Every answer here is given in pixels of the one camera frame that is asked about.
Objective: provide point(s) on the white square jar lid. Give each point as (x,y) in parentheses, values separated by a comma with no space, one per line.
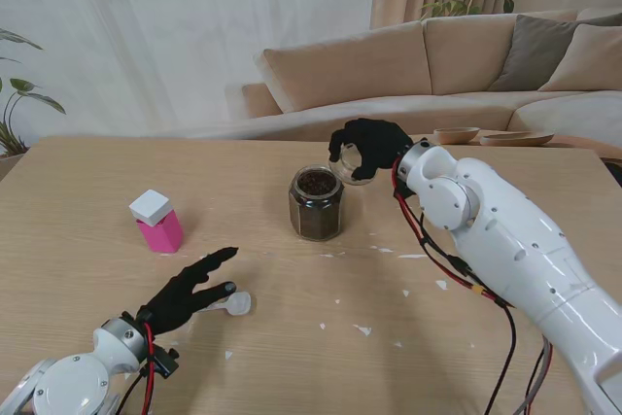
(150,207)

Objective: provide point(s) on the grey sofa cushion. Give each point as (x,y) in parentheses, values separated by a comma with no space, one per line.
(529,55)

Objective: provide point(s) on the white sheer curtain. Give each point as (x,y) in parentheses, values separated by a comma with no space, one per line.
(194,21)

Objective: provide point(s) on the small wooden bowl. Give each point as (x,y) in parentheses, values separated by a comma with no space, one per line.
(457,135)

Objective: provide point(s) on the glass jar of coffee beans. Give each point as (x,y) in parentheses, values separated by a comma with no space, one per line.
(316,216)

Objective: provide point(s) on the beige sofa cushion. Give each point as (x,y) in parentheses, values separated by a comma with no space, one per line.
(593,65)

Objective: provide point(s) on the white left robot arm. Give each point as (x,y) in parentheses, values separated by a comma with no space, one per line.
(73,376)

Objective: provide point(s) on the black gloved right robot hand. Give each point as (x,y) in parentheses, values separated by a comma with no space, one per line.
(376,145)

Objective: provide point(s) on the shallow wooden plate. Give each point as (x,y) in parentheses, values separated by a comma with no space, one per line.
(520,139)

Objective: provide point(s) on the clear glass jar lid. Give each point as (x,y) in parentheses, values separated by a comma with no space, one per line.
(347,164)

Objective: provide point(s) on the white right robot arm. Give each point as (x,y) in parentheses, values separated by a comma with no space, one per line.
(525,250)

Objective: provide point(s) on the beige fabric sofa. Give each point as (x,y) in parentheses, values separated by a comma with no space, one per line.
(350,70)

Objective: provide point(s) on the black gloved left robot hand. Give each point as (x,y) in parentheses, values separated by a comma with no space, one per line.
(189,296)

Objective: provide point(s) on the pale green large-leaf houseplant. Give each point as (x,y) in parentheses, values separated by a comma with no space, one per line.
(26,85)

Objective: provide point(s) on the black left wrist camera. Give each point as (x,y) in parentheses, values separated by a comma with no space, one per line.
(165,361)

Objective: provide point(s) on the white plastic measuring spoon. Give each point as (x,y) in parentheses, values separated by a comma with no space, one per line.
(238,303)

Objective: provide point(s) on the pink square coffee jar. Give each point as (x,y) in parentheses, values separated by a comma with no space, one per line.
(162,235)

